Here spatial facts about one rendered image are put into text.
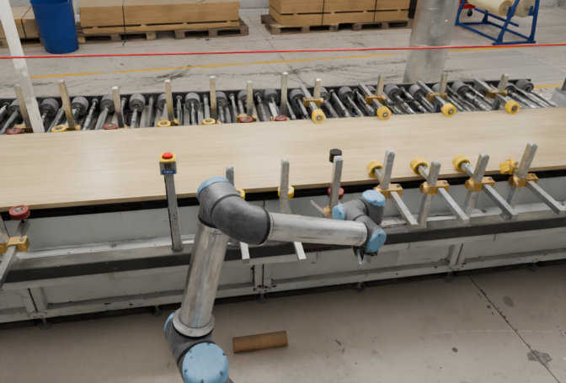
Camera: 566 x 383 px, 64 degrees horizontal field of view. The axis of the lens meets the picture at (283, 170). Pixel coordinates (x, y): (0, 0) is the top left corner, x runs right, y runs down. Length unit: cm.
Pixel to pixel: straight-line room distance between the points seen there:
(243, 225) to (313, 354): 155
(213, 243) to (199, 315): 31
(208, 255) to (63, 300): 156
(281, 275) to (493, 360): 128
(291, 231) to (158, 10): 652
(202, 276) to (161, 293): 131
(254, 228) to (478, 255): 222
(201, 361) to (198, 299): 20
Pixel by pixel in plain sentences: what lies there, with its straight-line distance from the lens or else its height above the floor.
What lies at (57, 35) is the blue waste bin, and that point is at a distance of 738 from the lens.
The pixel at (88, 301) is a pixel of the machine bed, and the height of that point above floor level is 17.
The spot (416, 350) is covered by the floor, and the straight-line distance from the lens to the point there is 289.
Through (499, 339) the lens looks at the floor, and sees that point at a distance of 313.
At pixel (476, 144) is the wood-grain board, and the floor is 90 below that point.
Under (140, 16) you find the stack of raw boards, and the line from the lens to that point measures 770.
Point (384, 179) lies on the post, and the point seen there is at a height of 103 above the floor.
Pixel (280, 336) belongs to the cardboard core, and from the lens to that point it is 271.
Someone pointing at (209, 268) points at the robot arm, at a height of 115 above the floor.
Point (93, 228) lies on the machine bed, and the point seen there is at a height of 71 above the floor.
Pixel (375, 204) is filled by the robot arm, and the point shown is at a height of 118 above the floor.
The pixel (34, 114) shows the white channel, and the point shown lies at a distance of 308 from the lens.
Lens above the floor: 223
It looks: 33 degrees down
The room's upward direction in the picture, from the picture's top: 2 degrees clockwise
